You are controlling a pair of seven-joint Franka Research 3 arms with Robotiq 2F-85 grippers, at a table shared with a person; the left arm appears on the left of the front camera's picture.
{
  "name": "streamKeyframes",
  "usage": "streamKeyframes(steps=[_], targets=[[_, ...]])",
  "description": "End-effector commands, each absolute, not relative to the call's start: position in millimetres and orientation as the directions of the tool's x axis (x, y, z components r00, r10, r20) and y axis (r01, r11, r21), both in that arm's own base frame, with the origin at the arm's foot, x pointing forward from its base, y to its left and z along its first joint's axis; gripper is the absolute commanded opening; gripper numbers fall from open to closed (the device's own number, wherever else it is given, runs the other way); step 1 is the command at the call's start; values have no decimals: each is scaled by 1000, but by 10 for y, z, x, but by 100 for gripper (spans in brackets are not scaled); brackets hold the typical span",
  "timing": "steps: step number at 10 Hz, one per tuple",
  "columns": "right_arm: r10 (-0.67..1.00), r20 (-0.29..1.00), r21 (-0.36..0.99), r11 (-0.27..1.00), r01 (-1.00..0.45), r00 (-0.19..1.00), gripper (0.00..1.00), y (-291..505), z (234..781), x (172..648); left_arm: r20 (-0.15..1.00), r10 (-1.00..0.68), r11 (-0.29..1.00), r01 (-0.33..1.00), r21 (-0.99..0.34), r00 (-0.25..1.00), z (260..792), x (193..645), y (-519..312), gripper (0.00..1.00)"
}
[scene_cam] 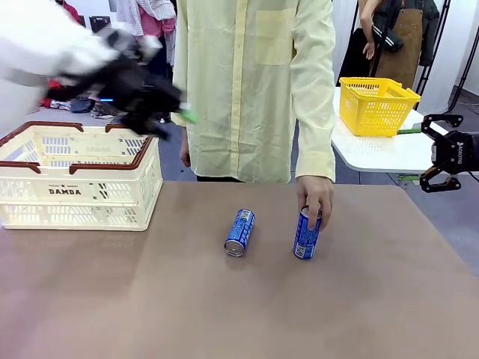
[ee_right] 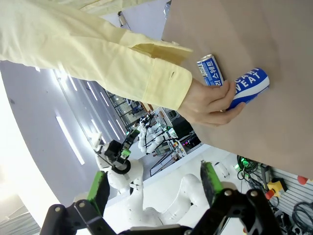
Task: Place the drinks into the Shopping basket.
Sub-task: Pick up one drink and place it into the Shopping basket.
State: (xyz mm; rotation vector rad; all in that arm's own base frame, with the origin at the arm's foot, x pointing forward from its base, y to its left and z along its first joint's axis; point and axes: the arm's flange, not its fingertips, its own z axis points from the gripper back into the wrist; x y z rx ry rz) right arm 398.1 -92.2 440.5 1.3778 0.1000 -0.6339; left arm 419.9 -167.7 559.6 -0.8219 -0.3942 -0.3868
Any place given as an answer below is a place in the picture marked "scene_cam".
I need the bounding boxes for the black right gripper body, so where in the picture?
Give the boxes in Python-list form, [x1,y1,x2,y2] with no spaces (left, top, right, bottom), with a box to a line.
[432,131,479,175]

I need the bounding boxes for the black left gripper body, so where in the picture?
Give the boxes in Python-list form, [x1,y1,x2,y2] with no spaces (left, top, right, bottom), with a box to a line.
[100,59,184,128]

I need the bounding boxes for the blue drink can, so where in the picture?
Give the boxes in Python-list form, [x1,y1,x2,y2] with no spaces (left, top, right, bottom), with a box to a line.
[292,204,323,261]
[223,208,257,258]

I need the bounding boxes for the person's left forearm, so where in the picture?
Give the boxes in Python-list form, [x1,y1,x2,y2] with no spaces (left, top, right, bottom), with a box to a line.
[295,108,337,183]

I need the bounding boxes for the yellow plastic basket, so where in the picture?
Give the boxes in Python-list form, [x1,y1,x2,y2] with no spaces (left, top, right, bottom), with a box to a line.
[338,76,422,138]

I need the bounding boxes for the cream plastic shopping basket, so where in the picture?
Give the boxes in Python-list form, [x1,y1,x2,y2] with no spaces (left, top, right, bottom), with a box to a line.
[0,121,165,231]

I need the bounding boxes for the person's right hand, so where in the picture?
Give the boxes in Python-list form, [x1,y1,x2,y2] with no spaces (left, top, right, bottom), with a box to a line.
[179,128,192,168]

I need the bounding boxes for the person's left hand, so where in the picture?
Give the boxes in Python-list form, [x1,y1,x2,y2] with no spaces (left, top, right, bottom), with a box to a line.
[296,175,335,231]

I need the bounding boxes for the dark blue garment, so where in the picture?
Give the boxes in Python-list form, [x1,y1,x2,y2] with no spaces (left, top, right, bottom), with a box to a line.
[147,33,175,82]

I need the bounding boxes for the black tripod stand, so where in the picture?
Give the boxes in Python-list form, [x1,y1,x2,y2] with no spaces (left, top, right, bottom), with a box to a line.
[414,0,452,109]
[447,0,479,111]

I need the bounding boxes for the person in yellow shirt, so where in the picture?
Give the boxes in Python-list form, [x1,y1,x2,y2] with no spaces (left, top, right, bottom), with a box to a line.
[171,0,337,183]

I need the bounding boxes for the blue cloth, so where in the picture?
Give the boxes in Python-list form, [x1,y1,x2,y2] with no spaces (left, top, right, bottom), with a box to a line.
[70,96,94,114]

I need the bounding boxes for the white table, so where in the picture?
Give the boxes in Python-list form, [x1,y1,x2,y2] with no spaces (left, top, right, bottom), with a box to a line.
[331,86,479,182]

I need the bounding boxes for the pink shirt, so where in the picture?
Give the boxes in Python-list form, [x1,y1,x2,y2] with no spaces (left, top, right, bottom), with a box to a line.
[138,10,177,38]

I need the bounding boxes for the white checked shirt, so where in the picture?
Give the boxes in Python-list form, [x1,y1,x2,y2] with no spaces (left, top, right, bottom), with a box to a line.
[115,0,177,38]

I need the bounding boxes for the mannequin with brown apron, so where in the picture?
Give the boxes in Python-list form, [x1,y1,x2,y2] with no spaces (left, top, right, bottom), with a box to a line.
[359,0,441,89]

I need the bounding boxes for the red cloth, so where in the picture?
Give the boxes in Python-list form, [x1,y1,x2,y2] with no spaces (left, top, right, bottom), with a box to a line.
[40,79,64,109]

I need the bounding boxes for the black hanging garment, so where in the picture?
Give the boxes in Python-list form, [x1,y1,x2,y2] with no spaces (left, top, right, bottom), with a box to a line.
[338,28,375,79]

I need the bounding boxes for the brown basket handle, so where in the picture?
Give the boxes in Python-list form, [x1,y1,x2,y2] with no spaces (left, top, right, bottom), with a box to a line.
[0,136,155,176]
[0,121,150,149]

